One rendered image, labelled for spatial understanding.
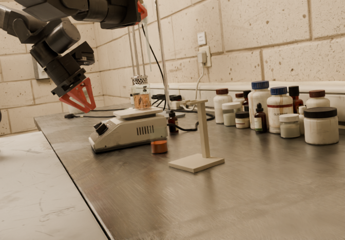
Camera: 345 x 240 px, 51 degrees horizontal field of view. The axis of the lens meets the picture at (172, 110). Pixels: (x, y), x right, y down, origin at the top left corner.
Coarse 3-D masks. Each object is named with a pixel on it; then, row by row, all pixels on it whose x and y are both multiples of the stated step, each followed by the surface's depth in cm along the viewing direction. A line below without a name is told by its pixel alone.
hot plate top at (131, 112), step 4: (152, 108) 100; (156, 108) 99; (160, 108) 98; (116, 112) 101; (120, 112) 100; (124, 112) 99; (128, 112) 98; (132, 112) 97; (136, 112) 96; (140, 112) 95; (144, 112) 95; (148, 112) 95; (152, 112) 95; (156, 112) 96; (160, 112) 96; (120, 116) 93; (124, 116) 93; (128, 116) 93; (132, 116) 94; (136, 116) 94
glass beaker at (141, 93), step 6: (138, 84) 97; (144, 84) 97; (132, 90) 98; (138, 90) 97; (144, 90) 97; (132, 96) 99; (138, 96) 97; (144, 96) 97; (150, 96) 99; (138, 102) 97; (144, 102) 97; (150, 102) 98; (138, 108) 98; (144, 108) 97; (150, 108) 98
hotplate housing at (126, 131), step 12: (108, 120) 104; (120, 120) 97; (132, 120) 94; (144, 120) 95; (156, 120) 95; (108, 132) 92; (120, 132) 93; (132, 132) 94; (144, 132) 95; (96, 144) 91; (108, 144) 92; (120, 144) 93; (132, 144) 94
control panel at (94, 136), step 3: (105, 123) 103; (108, 123) 100; (111, 123) 97; (114, 123) 95; (108, 126) 96; (111, 126) 94; (108, 129) 94; (93, 132) 103; (105, 132) 93; (90, 135) 102; (93, 135) 99; (96, 135) 97; (102, 135) 92; (93, 138) 95; (96, 138) 93; (93, 141) 92
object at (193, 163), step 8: (184, 104) 70; (192, 104) 68; (200, 104) 71; (200, 112) 71; (200, 120) 72; (200, 128) 72; (200, 136) 72; (208, 144) 72; (208, 152) 73; (176, 160) 73; (184, 160) 72; (192, 160) 72; (200, 160) 71; (208, 160) 70; (216, 160) 70; (184, 168) 68; (192, 168) 66; (200, 168) 67
